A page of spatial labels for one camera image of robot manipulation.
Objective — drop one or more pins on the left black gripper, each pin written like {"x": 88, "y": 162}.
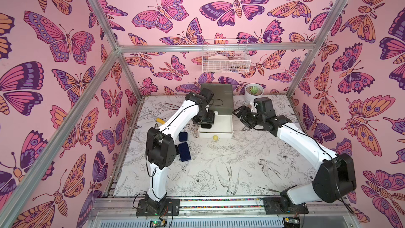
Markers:
{"x": 210, "y": 121}

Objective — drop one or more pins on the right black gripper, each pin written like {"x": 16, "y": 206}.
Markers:
{"x": 242, "y": 114}

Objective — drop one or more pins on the black brooch box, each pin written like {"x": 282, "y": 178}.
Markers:
{"x": 206, "y": 125}

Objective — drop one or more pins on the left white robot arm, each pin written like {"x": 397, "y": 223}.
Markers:
{"x": 160, "y": 142}

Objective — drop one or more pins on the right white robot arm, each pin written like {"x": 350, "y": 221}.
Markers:
{"x": 334, "y": 173}

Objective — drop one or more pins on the small navy brooch box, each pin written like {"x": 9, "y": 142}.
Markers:
{"x": 183, "y": 137}

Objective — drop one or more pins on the white potted succulent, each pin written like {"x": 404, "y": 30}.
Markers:
{"x": 253, "y": 91}

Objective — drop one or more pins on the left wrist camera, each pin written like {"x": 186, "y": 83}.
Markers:
{"x": 207, "y": 94}

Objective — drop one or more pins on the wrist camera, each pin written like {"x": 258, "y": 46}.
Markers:
{"x": 207, "y": 94}
{"x": 263, "y": 105}

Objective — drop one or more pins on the three-drawer cabinet frame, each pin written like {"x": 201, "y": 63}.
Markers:
{"x": 222, "y": 101}

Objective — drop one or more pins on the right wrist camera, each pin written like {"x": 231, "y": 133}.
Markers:
{"x": 263, "y": 105}

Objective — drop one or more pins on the white wire basket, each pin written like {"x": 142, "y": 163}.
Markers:
{"x": 223, "y": 56}

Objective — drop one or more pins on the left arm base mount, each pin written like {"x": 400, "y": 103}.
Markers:
{"x": 149, "y": 207}

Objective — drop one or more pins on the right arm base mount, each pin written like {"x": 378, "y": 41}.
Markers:
{"x": 283, "y": 205}

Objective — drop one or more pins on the aluminium front rail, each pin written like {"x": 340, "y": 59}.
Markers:
{"x": 219, "y": 212}

